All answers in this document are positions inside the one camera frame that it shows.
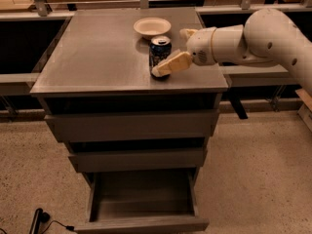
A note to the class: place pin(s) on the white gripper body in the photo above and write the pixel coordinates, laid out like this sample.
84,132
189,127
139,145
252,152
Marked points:
200,46

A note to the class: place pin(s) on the grey drawer cabinet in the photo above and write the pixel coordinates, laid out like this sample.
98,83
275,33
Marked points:
101,65

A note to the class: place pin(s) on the grey middle drawer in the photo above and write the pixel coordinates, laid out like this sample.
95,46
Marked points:
136,160

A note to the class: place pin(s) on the wooden box at right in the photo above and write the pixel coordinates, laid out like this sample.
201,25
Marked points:
305,111

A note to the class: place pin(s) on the blue pepsi can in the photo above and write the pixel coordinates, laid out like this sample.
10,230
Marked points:
160,48

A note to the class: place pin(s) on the grey top drawer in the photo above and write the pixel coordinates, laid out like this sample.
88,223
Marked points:
132,126

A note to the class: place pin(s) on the white paper bowl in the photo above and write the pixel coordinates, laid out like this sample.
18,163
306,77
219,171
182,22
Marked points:
150,27

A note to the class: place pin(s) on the grey open bottom drawer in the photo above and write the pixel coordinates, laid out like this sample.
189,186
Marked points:
143,202

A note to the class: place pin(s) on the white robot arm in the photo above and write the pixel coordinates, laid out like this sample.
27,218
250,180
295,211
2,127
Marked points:
267,37

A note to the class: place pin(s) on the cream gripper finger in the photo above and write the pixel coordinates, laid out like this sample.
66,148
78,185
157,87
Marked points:
186,33
176,61

